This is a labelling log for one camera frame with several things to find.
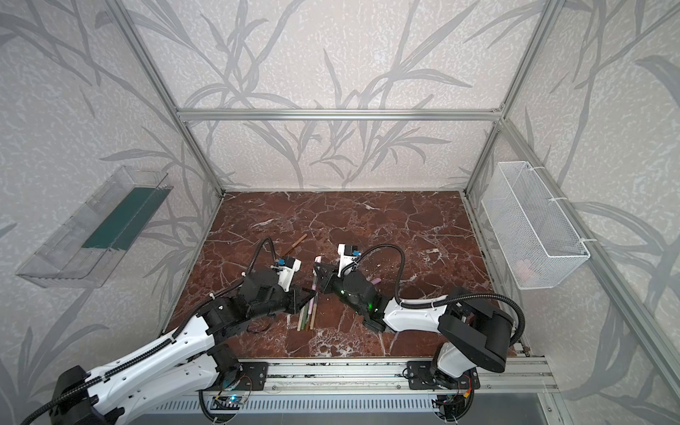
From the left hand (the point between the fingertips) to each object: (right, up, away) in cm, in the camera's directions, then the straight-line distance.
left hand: (317, 286), depth 75 cm
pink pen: (-2, -5, -1) cm, 5 cm away
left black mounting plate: (-19, -25, -1) cm, 31 cm away
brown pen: (-14, +8, +27) cm, 32 cm away
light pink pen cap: (0, +7, +2) cm, 8 cm away
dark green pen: (-6, -12, +10) cm, 17 cm away
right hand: (-1, +7, +2) cm, 8 cm away
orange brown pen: (-4, -14, +9) cm, 17 cm away
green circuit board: (-25, -32, -2) cm, 40 cm away
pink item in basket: (+58, +5, -1) cm, 58 cm away
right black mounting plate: (+29, -26, 0) cm, 39 cm away
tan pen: (-3, -12, +10) cm, 16 cm away
